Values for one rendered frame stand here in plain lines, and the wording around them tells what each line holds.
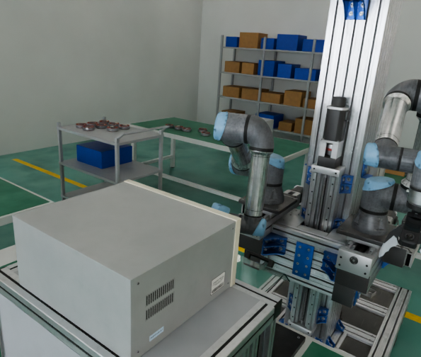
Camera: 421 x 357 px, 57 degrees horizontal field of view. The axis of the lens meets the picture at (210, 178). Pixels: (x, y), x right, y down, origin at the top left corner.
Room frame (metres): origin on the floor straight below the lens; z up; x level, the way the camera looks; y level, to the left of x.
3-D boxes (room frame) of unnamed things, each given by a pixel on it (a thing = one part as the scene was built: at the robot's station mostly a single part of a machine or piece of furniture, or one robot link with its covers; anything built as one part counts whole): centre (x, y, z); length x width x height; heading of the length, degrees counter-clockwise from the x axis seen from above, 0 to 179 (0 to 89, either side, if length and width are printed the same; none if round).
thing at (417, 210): (1.07, -0.62, 1.29); 0.09 x 0.08 x 0.12; 146
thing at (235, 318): (0.92, 0.19, 1.09); 0.68 x 0.44 x 0.05; 55
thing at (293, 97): (7.73, -1.59, 0.92); 0.40 x 0.36 x 0.27; 142
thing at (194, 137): (4.70, -0.04, 0.37); 2.20 x 0.90 x 0.75; 55
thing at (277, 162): (1.85, -0.30, 1.20); 0.13 x 0.12 x 0.14; 74
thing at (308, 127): (7.57, -1.82, 0.42); 0.40 x 0.36 x 0.28; 145
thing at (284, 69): (7.87, -1.39, 1.41); 0.42 x 0.28 x 0.26; 146
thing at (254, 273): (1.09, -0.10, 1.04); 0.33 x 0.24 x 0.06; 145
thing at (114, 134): (3.79, 1.00, 0.51); 1.01 x 0.60 x 1.01; 55
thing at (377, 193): (1.57, -0.72, 1.20); 0.13 x 0.12 x 0.14; 64
